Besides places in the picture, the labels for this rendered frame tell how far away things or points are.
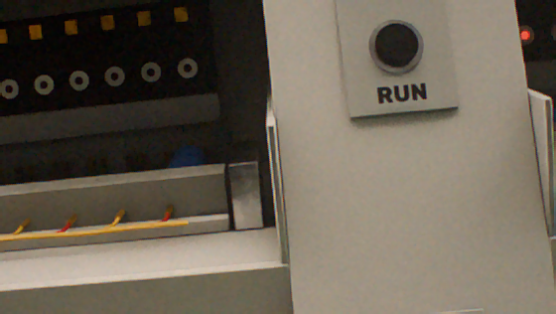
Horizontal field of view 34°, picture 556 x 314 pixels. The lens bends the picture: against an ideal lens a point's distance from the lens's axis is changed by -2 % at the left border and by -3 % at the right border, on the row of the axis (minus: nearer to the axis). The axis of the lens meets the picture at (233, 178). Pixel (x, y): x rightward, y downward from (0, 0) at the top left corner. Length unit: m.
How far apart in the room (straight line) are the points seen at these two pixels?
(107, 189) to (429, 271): 0.14
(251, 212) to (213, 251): 0.03
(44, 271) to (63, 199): 0.04
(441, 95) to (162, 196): 0.12
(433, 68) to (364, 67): 0.03
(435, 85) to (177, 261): 0.12
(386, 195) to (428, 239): 0.02
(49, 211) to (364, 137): 0.14
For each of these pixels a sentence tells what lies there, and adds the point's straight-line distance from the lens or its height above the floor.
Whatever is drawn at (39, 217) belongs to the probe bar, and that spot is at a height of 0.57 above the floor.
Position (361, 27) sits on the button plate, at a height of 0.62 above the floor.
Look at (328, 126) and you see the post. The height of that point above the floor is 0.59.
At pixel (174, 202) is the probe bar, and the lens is 0.39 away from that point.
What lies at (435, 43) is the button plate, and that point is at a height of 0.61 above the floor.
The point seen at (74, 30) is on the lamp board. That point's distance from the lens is 0.52.
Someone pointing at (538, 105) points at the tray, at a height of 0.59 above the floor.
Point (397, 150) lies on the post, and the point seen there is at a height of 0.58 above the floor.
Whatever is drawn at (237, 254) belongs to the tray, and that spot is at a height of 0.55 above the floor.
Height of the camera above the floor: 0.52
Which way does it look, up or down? 9 degrees up
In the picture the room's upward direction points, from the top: 5 degrees counter-clockwise
